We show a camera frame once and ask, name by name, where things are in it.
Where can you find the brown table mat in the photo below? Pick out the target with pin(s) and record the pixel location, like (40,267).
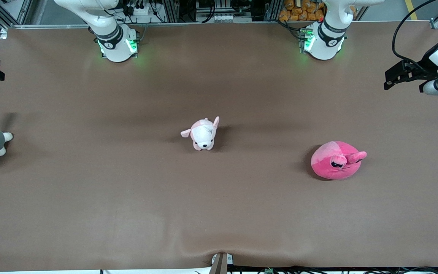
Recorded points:
(219,209)

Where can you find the small pale pink plush dog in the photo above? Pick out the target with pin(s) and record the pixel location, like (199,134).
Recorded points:
(203,135)

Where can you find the round hot pink plush toy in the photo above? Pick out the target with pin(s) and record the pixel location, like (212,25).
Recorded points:
(335,163)

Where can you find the metal table edge clamp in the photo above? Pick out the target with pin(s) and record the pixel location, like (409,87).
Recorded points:
(221,263)

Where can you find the white power strip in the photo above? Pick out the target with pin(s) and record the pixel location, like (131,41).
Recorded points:
(138,10)

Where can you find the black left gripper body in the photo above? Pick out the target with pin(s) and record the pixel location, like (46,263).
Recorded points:
(425,62)

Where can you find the bag of orange items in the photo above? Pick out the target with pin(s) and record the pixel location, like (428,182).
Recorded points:
(300,9)

